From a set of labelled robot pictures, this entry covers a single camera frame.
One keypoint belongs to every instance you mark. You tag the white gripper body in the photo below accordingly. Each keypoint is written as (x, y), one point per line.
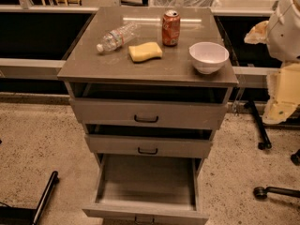
(285, 35)

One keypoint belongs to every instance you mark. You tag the grey drawer cabinet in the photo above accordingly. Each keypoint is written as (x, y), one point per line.
(171, 78)

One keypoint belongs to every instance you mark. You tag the white bowl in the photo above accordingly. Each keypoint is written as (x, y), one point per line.
(208, 57)

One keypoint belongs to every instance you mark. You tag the black chair leg left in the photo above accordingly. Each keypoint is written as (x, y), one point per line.
(28, 216)

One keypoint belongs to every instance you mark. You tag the clear plastic water bottle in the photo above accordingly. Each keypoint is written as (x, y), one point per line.
(118, 37)

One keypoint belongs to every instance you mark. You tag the orange soda can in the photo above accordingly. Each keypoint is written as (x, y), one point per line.
(170, 28)

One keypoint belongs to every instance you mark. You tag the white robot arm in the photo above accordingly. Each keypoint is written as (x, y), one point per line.
(281, 35)

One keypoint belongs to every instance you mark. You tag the grey top drawer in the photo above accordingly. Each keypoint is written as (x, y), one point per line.
(147, 113)

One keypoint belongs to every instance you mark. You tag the black chair caster leg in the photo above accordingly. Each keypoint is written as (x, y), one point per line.
(261, 193)

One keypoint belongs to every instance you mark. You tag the grey open bottom drawer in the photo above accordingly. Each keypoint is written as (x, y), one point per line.
(147, 191)

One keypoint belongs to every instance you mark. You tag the yellow sponge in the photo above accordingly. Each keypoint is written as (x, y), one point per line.
(144, 52)

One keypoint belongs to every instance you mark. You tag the grey middle drawer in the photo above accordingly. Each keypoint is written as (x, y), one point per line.
(143, 146)

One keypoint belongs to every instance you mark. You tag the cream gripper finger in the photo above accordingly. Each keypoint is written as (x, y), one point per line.
(257, 34)

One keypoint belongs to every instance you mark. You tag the black stand leg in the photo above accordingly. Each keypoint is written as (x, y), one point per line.
(265, 142)

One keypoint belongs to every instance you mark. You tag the wire basket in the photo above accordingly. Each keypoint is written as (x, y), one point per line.
(185, 3)

